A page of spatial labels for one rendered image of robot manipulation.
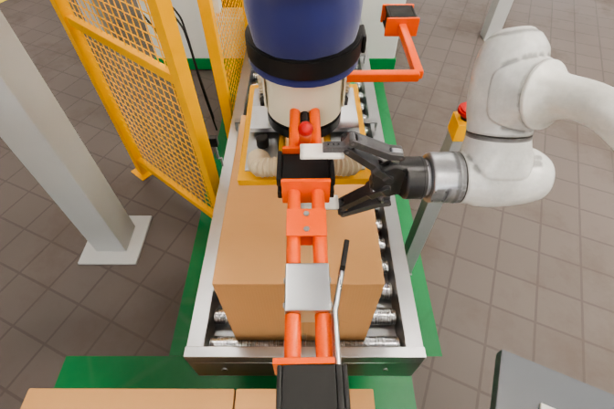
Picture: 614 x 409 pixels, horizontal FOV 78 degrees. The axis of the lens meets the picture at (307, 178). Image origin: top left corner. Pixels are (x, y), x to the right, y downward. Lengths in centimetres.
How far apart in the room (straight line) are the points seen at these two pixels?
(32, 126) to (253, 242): 97
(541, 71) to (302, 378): 51
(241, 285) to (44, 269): 160
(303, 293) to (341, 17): 44
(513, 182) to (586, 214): 200
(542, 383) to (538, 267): 120
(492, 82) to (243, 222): 66
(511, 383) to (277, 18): 98
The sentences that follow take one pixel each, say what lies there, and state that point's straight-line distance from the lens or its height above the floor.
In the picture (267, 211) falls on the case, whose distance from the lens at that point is 101.
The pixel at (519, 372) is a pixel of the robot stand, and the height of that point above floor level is 75.
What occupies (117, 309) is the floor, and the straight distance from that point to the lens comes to 210.
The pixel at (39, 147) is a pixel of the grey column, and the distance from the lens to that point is 172.
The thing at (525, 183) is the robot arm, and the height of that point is 130.
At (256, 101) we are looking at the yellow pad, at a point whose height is 116.
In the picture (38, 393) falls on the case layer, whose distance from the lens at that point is 146.
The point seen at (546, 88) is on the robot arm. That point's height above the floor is 145.
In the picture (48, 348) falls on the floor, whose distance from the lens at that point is 217.
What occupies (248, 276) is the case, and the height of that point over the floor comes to 95.
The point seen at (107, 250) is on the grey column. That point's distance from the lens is 226.
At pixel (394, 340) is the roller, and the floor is 55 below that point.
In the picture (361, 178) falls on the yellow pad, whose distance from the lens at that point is 81.
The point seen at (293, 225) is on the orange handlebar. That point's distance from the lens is 58.
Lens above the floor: 177
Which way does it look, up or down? 49 degrees down
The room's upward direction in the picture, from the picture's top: straight up
